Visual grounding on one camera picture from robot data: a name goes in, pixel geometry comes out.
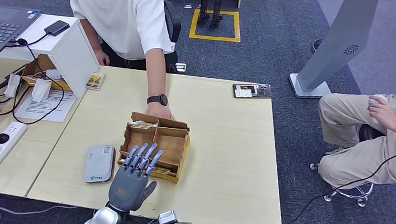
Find person's right hand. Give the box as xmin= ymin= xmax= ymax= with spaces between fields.
xmin=93 ymin=48 xmax=112 ymax=67

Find person's left hand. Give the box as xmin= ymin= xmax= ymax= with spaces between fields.
xmin=144 ymin=101 xmax=177 ymax=121

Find person's hand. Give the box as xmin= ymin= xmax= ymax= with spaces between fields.
xmin=366 ymin=96 xmax=396 ymax=131

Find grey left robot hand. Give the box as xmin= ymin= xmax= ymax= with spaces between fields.
xmin=107 ymin=140 xmax=165 ymax=214

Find white tissue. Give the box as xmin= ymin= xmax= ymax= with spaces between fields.
xmin=365 ymin=93 xmax=389 ymax=126

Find wooden compartment box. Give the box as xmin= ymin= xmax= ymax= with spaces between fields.
xmin=116 ymin=111 xmax=192 ymax=185

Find grey card reader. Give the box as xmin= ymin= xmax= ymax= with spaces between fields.
xmin=82 ymin=142 xmax=116 ymax=186

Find yellow printed card stack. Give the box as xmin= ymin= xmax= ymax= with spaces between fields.
xmin=85 ymin=72 xmax=107 ymax=92

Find person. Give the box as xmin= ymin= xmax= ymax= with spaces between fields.
xmin=312 ymin=87 xmax=396 ymax=195
xmin=56 ymin=0 xmax=184 ymax=121

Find black wristwatch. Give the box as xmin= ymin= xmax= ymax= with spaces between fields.
xmin=146 ymin=93 xmax=169 ymax=107

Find chrome stool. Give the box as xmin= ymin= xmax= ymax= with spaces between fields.
xmin=306 ymin=120 xmax=388 ymax=211

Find white riser stand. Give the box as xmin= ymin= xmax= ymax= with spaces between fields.
xmin=0 ymin=11 xmax=104 ymax=101

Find brown cardboard box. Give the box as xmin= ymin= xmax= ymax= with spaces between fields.
xmin=19 ymin=53 xmax=75 ymax=93

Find white paper tag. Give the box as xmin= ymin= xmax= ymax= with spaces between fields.
xmin=30 ymin=78 xmax=53 ymax=105
xmin=3 ymin=73 xmax=22 ymax=100

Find printed paper sheet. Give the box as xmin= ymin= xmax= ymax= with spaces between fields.
xmin=14 ymin=87 xmax=78 ymax=125

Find black office chair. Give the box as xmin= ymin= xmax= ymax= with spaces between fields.
xmin=159 ymin=0 xmax=184 ymax=74

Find grey kiosk stand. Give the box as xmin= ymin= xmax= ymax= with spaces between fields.
xmin=287 ymin=0 xmax=395 ymax=105

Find dark round base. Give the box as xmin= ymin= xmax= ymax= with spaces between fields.
xmin=310 ymin=38 xmax=324 ymax=55

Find black printed placard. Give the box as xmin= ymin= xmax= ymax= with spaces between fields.
xmin=231 ymin=82 xmax=273 ymax=102

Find grey laptop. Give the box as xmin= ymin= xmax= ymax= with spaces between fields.
xmin=0 ymin=4 xmax=43 ymax=58

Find black robot legs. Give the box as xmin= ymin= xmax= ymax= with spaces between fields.
xmin=196 ymin=0 xmax=226 ymax=31

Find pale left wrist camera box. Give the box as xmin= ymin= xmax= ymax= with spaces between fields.
xmin=157 ymin=209 xmax=179 ymax=224

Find grey floor cable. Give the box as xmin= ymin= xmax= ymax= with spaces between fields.
xmin=0 ymin=198 xmax=79 ymax=219

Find black floor cable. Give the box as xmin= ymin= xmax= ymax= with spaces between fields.
xmin=283 ymin=135 xmax=396 ymax=224

